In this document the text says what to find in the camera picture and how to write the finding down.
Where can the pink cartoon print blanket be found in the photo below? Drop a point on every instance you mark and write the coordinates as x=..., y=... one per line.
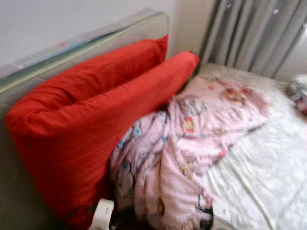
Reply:
x=192, y=134

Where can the red white blue bolster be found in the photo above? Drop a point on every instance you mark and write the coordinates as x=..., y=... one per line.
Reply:
x=301, y=101

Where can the beige floral bedsheet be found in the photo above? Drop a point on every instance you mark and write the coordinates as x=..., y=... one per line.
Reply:
x=268, y=167

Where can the grey pleated curtain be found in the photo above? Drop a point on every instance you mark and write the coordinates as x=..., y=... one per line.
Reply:
x=254, y=33

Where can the red folded mattress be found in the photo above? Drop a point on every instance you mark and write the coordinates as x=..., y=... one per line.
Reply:
x=86, y=110

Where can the white foam mattress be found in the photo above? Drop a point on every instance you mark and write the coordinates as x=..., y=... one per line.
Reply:
x=14, y=182

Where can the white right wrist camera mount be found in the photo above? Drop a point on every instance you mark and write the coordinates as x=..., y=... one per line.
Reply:
x=221, y=212

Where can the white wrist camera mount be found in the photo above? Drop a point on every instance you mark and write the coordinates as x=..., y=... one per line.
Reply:
x=221, y=212
x=102, y=215

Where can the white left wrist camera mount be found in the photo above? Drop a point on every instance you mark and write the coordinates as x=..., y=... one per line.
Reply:
x=102, y=215

